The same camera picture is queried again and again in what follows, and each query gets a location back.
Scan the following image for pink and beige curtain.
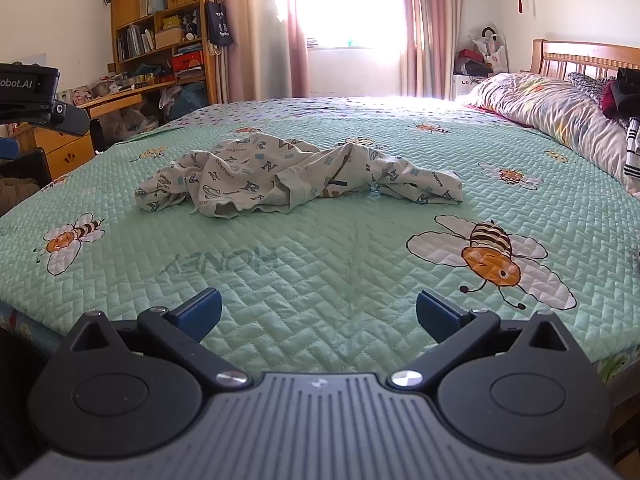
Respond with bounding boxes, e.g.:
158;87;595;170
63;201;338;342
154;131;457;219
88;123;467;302
397;0;463;98
222;0;311;103

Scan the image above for black chair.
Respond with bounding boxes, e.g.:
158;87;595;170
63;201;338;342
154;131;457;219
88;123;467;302
0;147;53;186

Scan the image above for cardboard box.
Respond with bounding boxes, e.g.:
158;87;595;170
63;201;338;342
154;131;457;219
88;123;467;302
155;27;187;50

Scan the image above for row of books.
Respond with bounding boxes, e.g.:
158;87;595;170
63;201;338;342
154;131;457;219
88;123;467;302
117;25;156;61

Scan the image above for clear plastic bags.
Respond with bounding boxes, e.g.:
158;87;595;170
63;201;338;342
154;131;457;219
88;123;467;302
102;105;161;141

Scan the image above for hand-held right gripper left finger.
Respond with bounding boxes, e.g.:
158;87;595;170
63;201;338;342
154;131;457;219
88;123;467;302
67;287;253;391

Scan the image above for dark clothes pile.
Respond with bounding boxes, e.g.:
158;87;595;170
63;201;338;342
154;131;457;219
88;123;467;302
600;67;640;121

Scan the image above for blue bag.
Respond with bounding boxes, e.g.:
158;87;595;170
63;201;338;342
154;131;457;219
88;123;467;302
180;82;208;108

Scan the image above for white printed long-sleeve shirt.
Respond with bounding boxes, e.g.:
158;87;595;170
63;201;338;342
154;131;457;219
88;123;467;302
134;132;463;220

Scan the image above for wooden desk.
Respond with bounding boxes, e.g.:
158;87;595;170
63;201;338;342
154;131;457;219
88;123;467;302
30;79;176;181

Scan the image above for heap of shopping bags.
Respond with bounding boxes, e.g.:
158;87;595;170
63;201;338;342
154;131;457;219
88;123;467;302
454;25;510;78

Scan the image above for window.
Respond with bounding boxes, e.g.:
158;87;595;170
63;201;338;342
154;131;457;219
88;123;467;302
295;0;406;51

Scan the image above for red box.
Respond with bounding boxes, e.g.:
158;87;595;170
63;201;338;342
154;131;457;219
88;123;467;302
172;52;206;73

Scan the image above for white storage box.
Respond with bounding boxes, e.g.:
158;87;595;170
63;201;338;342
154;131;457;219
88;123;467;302
452;74;493;101

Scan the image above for green quilted bee bedspread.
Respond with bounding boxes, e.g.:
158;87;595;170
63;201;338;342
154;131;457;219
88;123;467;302
0;96;640;376

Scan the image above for desk photo frames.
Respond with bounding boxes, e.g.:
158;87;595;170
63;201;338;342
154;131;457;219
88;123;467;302
57;85;93;106

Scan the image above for wooden headboard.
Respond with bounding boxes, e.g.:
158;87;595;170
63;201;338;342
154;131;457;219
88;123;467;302
531;39;640;81

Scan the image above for wooden bookshelf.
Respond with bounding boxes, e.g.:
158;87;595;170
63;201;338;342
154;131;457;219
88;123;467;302
107;0;218;106

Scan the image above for floral pink pillow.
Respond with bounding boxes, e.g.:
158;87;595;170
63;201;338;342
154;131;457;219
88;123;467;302
465;72;640;193

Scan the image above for black and white patterned pillow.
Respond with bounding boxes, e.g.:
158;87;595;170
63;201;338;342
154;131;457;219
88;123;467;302
567;72;618;101

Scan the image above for black and white striped garment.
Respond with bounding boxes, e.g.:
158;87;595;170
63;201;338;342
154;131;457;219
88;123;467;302
622;117;640;181

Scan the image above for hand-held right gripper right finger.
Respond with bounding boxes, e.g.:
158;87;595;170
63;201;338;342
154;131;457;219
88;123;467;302
390;289;576;391

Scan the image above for navy tote bag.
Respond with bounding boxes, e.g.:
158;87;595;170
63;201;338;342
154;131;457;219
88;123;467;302
204;0;235;48

